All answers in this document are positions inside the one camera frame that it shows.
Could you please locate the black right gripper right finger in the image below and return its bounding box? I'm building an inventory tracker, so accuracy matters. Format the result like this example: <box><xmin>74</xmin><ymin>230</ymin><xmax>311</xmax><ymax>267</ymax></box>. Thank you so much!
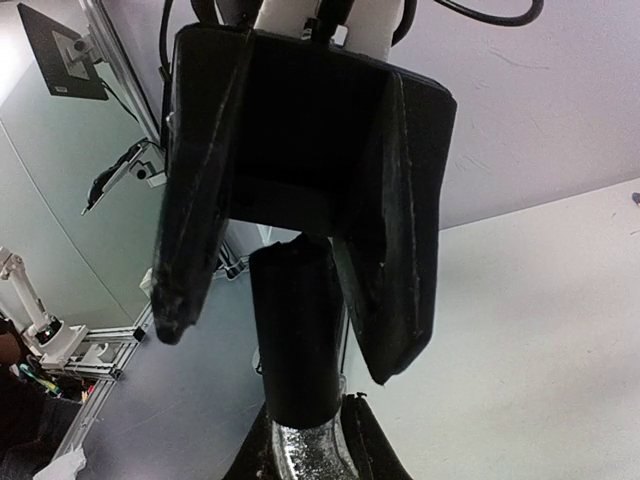
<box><xmin>342</xmin><ymin>394</ymin><xmax>412</xmax><ymax>480</ymax></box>

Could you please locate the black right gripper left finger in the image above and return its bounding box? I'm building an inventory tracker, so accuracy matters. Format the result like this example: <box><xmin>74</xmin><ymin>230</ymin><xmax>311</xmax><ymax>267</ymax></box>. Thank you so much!
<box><xmin>229</xmin><ymin>403</ymin><xmax>281</xmax><ymax>480</ymax></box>

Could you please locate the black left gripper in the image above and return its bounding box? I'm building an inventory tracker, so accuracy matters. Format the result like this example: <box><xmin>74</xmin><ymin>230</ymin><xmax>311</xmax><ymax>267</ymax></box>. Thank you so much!
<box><xmin>151</xmin><ymin>27</ymin><xmax>457</xmax><ymax>385</ymax></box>

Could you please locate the clear nail polish bottle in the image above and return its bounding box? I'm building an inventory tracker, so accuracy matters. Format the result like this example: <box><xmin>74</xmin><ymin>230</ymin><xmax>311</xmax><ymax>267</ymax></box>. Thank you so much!
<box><xmin>270</xmin><ymin>406</ymin><xmax>360</xmax><ymax>479</ymax></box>

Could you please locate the black nail polish cap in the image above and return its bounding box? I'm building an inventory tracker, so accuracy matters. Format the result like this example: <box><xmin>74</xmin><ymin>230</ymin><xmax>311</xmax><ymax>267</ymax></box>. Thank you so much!
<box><xmin>249</xmin><ymin>234</ymin><xmax>343</xmax><ymax>429</ymax></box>

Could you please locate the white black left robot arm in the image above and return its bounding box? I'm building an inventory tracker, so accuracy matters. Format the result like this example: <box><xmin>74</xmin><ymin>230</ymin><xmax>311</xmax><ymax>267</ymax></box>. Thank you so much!
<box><xmin>151</xmin><ymin>1</ymin><xmax>457</xmax><ymax>384</ymax></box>

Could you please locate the black monitor on arm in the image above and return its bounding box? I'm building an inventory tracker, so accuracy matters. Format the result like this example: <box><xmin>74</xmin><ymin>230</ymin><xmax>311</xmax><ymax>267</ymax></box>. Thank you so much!
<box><xmin>17</xmin><ymin>3</ymin><xmax>108</xmax><ymax>101</ymax></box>

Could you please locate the crumpled white tissue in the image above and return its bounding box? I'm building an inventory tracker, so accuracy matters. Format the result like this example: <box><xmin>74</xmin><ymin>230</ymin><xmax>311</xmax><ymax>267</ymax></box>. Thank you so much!
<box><xmin>33</xmin><ymin>443</ymin><xmax>87</xmax><ymax>480</ymax></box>

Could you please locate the aluminium table frame rail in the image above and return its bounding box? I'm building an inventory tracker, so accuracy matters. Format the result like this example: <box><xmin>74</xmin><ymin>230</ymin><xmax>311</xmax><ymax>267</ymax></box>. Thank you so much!
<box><xmin>49</xmin><ymin>305</ymin><xmax>152</xmax><ymax>475</ymax></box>

